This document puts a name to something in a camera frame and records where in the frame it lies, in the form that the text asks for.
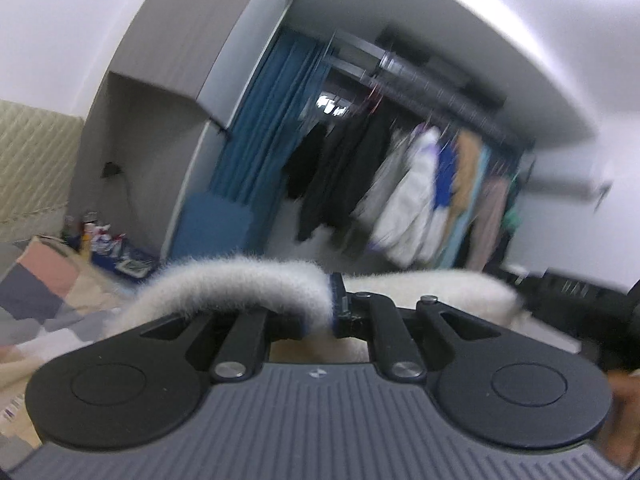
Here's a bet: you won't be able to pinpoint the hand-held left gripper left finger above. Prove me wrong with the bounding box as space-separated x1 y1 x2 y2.
142 308 307 382

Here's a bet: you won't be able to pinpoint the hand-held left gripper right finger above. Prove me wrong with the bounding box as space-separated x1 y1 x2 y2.
329 272 506 382

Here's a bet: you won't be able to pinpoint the cream fuzzy sweater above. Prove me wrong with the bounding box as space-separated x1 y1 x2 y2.
107 254 531 366

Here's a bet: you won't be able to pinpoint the black clothes rack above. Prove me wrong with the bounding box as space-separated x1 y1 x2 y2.
330 29 537 152

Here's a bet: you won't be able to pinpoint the person's right hand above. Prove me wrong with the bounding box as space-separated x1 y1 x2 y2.
606 367 640 467

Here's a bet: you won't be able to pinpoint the green hanging garment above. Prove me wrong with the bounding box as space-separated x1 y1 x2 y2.
502 170 524 234

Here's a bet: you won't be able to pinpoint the blue padded chair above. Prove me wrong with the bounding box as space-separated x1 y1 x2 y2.
170 191 257 267

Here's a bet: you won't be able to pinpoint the pink beige hanging pants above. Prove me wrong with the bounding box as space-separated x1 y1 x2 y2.
467 175 511 272

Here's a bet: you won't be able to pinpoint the white puffer jacket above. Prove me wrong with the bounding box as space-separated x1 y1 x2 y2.
352 127 444 267

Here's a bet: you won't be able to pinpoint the blue storage box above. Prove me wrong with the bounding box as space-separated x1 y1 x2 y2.
90 242 161 279

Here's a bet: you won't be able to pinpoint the light blue hanging garment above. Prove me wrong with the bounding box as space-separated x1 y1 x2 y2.
440 145 494 269

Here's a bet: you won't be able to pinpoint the black hanging coats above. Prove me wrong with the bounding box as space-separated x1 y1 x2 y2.
282 104 401 262

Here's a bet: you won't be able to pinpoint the tan hanging garment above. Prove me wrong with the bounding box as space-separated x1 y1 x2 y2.
442 130 484 241

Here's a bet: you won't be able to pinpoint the cluster of small bottles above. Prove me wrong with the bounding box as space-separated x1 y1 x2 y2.
62 212 126 257

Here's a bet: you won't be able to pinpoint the patchwork blanket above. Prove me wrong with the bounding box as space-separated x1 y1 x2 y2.
0 234 166 466

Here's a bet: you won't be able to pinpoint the blue curtain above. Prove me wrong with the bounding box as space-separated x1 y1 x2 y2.
207 30 333 217

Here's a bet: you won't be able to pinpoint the beige padded headboard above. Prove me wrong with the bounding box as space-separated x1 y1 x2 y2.
0 100 86 244

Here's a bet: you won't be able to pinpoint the grey wardrobe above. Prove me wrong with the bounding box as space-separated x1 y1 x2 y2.
67 0 301 263

